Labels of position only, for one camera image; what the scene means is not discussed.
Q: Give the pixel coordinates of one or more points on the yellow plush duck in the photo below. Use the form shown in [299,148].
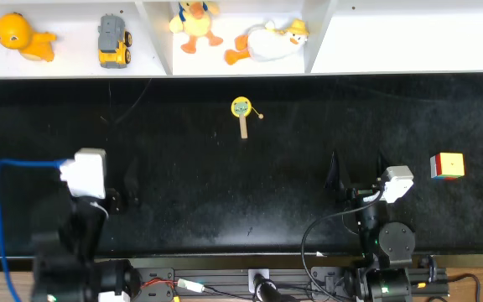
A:
[196,25]

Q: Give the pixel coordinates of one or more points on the many-coloured puzzle cube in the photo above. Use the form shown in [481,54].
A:
[449,165]

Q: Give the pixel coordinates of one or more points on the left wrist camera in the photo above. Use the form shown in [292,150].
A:
[84,172]

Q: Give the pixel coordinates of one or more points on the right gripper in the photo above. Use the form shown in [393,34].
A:
[356,194]

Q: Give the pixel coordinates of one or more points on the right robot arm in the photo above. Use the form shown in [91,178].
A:
[394,243]

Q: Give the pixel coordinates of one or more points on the grey and yellow toy truck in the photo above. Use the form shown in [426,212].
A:
[113,42]

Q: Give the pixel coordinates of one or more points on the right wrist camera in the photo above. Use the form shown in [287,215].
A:
[397,182]

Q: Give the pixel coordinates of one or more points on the yellow rattle drum toy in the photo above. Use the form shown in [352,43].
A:
[241,107]

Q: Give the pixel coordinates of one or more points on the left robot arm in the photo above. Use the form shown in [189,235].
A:
[65,260]

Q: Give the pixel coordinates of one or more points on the yellow rubber duck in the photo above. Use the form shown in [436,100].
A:
[19,35]

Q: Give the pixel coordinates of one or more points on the white shelf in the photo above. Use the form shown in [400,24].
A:
[392,42]

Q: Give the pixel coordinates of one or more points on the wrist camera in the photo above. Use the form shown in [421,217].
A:
[84,172]
[397,182]

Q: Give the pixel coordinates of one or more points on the mounting rail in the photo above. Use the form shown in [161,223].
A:
[224,285]

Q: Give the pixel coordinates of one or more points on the white plush duck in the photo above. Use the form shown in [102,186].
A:
[268,44]

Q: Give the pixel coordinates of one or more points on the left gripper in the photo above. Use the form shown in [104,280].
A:
[113,200]

